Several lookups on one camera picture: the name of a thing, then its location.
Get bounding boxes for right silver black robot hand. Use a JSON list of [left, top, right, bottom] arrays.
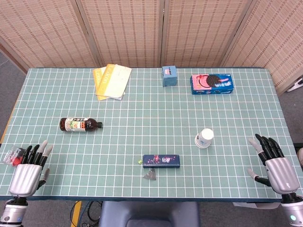
[[247, 133, 301, 195]]

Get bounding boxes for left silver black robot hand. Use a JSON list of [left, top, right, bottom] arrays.
[[9, 140, 54, 197]]

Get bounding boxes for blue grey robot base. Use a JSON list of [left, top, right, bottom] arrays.
[[98, 201, 201, 227]]

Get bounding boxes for clear red snack packet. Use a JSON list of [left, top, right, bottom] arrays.
[[3, 146, 27, 167]]

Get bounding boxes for white paper sheet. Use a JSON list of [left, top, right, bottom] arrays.
[[232, 202, 281, 210]]

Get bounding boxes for brown drink bottle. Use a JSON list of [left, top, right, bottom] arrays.
[[59, 117, 103, 133]]

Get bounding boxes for white stand foot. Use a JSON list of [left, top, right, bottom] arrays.
[[285, 77, 303, 93]]

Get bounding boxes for blue pink cookie box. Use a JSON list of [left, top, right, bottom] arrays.
[[190, 73, 235, 96]]

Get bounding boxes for dark blue pencil case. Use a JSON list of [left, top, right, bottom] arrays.
[[143, 155, 181, 169]]

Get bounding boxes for yellow cream booklet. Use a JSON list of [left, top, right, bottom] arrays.
[[98, 63, 132, 100], [92, 67, 125, 102]]

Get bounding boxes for grey triangular foil wrapper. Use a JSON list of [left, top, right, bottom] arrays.
[[143, 168, 157, 181]]

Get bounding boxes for green grid table mat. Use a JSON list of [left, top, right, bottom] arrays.
[[0, 67, 303, 204]]

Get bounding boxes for small light blue box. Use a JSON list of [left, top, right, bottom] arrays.
[[161, 65, 178, 87]]

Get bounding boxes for bamboo folding screen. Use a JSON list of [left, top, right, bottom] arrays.
[[0, 0, 303, 96]]

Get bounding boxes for blue floor cable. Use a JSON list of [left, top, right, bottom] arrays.
[[78, 201, 92, 224]]

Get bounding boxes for black floor cable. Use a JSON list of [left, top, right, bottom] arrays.
[[87, 201, 103, 223]]

